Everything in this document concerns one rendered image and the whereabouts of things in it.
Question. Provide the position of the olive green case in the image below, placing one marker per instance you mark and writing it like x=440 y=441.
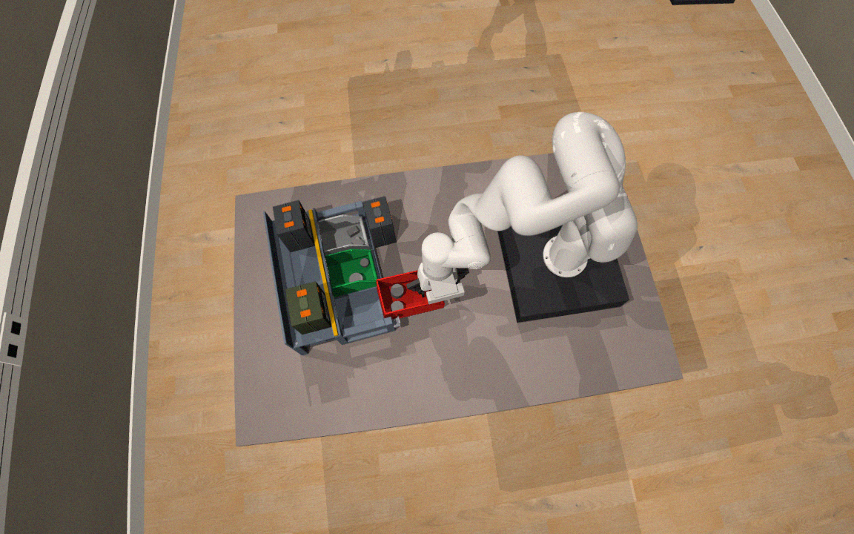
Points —
x=308 y=308

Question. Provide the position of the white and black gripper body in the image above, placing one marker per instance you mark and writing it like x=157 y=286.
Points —
x=424 y=281

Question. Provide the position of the grey open bin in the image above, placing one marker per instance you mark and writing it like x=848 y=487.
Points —
x=335 y=237

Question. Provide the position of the grey metal shelf rack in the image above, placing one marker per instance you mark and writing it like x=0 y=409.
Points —
x=360 y=310

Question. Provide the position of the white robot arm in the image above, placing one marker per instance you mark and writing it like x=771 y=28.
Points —
x=593 y=182

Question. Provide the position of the yellow flat bar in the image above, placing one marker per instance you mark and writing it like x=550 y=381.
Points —
x=331 y=312

